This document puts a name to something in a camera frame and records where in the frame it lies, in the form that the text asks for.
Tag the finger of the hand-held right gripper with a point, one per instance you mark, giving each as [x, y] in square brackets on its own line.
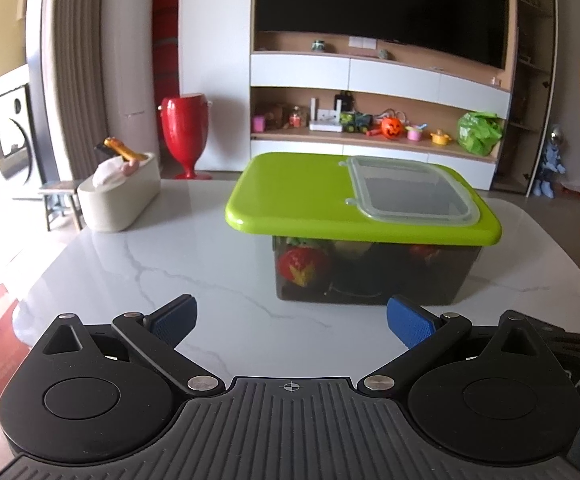
[555, 332]

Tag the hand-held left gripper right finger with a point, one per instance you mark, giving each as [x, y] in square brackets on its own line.
[410, 322]

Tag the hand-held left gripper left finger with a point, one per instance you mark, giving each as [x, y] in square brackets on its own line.
[175, 316]

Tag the grey transparent storage box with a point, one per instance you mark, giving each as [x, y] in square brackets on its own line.
[400, 280]

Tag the green storage box lid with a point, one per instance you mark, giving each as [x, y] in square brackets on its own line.
[295, 195]

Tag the white marble desktop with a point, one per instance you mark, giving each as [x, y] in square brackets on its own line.
[170, 240]

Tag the red yellow plush toy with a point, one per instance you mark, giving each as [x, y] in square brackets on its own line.
[302, 266]

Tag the cream tissue box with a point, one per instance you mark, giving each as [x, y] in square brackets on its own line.
[120, 205]

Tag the white tissue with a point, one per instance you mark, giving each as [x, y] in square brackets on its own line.
[110, 172]

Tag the blue robot figure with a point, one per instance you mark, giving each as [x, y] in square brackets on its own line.
[552, 160]

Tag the wooden stool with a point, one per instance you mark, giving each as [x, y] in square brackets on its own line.
[60, 187]

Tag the yellow toy pot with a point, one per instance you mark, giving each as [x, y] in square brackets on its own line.
[441, 138]

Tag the pink toy cup with spoon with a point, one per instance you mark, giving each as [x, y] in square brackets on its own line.
[414, 134]

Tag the red vase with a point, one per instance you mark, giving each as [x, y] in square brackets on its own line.
[185, 125]

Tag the orange pumpkin bucket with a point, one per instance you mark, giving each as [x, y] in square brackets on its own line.
[392, 129]

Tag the green plastic bag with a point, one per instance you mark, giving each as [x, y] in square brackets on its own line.
[480, 135]

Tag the green toy truck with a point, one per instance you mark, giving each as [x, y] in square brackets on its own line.
[357, 122]

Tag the white router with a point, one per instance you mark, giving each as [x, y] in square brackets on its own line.
[326, 126]

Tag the black gadget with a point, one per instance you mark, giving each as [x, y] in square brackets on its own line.
[346, 101]

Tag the glass jar red label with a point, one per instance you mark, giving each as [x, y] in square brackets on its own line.
[297, 119]

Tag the grey stone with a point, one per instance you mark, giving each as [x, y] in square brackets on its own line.
[383, 54]

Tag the grey curtain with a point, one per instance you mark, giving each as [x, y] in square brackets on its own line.
[72, 60]

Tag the white wooden television cabinet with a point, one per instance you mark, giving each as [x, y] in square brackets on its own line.
[300, 67]

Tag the red panel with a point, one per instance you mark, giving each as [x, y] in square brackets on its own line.
[166, 35]

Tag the white tower air conditioner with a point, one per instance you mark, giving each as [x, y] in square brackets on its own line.
[130, 35]

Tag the tall open shelf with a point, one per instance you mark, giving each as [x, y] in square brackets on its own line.
[532, 35]

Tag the black television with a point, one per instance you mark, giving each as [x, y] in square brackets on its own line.
[380, 0]

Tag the white wall socket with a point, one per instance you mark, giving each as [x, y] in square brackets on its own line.
[363, 42]

